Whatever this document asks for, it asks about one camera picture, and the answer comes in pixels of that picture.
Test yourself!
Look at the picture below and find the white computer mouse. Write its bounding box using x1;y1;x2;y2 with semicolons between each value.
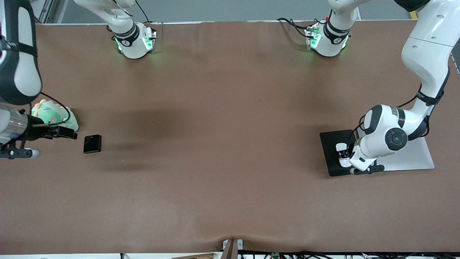
336;143;351;168

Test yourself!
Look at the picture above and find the black phone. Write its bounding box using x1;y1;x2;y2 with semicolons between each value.
83;135;102;154

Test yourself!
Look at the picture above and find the black mouse pad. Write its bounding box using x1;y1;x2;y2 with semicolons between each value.
319;129;366;177

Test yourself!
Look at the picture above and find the green dinosaur plush toy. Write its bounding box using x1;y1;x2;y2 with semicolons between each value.
32;99;79;132

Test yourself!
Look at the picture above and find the silver laptop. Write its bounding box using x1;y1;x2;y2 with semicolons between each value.
357;128;435;172

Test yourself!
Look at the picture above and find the brown table cover mat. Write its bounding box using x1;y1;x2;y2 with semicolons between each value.
0;20;460;254

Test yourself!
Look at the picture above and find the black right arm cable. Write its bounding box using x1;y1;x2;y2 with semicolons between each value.
39;92;71;126

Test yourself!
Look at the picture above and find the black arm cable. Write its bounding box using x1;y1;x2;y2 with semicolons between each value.
39;92;71;126
350;68;450;145

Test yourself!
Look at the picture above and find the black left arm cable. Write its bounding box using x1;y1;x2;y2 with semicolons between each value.
350;68;450;145

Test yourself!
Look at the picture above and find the aluminium frame post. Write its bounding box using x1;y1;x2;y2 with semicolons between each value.
31;0;54;25

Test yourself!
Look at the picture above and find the black base power cable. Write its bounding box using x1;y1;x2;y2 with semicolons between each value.
277;17;310;38
135;0;150;23

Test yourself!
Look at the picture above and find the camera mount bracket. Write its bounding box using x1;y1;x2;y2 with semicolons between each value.
222;238;244;259

